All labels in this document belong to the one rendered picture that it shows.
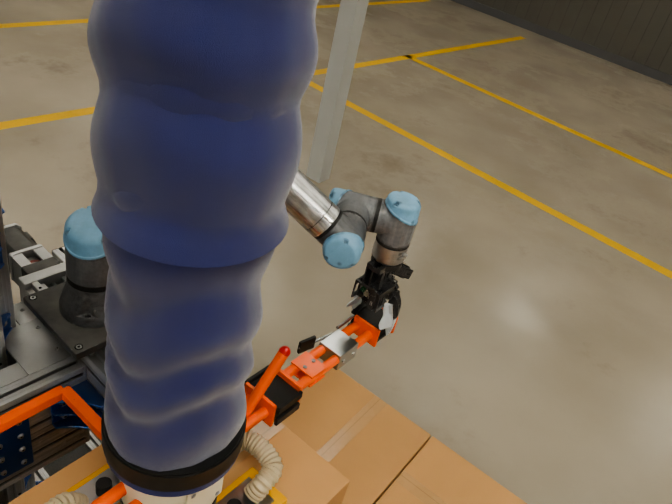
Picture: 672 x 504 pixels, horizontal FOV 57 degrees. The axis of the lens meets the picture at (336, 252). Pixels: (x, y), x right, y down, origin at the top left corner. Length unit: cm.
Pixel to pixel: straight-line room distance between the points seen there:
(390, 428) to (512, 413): 114
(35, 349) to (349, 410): 96
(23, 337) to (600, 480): 234
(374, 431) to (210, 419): 111
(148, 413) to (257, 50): 51
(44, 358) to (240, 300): 80
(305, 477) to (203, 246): 74
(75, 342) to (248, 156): 86
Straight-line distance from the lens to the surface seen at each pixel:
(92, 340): 141
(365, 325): 146
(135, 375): 86
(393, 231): 129
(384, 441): 196
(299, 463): 134
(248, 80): 60
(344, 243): 114
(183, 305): 76
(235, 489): 127
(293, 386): 127
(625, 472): 312
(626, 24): 1037
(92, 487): 127
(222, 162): 63
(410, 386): 293
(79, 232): 134
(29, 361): 151
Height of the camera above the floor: 202
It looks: 34 degrees down
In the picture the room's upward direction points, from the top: 14 degrees clockwise
